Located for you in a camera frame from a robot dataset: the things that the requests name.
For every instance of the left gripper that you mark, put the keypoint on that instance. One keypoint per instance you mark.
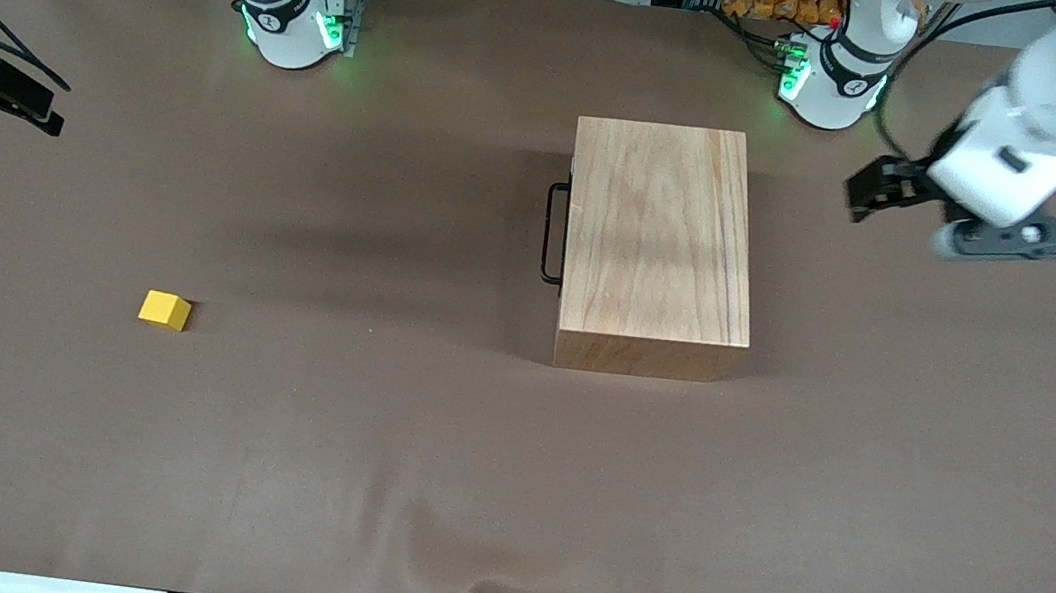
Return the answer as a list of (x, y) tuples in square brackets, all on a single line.
[(908, 179)]

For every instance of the yellow wooden block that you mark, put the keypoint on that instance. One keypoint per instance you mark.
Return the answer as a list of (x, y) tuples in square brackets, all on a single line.
[(164, 309)]

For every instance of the wooden drawer cabinet box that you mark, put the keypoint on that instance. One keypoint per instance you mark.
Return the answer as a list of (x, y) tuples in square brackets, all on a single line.
[(656, 242)]

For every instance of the brown table cover sheet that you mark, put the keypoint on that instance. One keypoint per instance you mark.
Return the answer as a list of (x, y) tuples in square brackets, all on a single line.
[(367, 458)]

